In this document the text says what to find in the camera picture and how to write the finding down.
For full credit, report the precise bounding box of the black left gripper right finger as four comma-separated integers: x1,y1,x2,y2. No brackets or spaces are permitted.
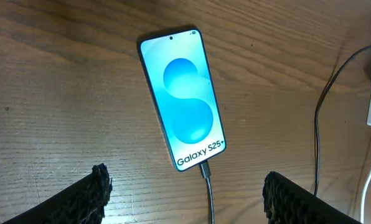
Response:
263,171,360,224

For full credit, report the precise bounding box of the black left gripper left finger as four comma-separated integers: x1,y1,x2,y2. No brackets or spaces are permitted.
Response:
4,164,113,224

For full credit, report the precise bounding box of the black USB charging cable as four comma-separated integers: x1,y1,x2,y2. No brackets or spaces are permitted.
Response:
199,42,371,224

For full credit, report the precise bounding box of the blue Galaxy S25+ smartphone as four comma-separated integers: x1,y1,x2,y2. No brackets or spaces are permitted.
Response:
137,26,227,172

